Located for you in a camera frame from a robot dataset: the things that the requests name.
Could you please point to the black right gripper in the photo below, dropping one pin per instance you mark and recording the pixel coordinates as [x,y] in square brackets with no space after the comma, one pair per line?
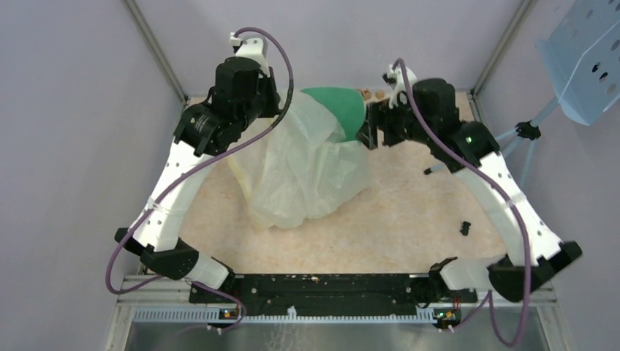
[378,115]

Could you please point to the green plastic trash bin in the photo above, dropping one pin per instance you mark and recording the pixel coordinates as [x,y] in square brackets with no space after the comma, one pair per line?
[346,104]

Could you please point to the translucent yellow trash bag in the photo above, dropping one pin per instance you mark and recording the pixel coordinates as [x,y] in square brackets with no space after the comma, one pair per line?
[303,169]

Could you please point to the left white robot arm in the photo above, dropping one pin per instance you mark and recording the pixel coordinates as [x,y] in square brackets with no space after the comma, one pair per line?
[244,90]

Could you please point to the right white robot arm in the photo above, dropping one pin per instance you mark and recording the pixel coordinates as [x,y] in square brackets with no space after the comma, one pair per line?
[427,114]

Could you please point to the small black clip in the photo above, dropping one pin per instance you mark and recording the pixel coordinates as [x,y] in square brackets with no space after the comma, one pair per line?
[465,227]

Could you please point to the light blue tripod stand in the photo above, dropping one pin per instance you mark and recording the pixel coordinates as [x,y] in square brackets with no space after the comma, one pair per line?
[527,131]

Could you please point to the perforated light blue tray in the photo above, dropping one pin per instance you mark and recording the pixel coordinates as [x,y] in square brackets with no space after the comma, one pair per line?
[581,57]

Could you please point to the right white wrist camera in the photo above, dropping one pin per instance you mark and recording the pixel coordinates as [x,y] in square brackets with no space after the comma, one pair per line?
[395,79]

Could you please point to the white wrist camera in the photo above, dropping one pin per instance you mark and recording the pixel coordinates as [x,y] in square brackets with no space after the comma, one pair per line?
[395,79]
[254,47]

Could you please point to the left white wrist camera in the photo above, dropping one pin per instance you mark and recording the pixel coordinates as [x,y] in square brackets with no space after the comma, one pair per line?
[254,47]

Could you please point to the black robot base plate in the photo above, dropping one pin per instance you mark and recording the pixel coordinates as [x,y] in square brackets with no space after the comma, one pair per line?
[341,295]

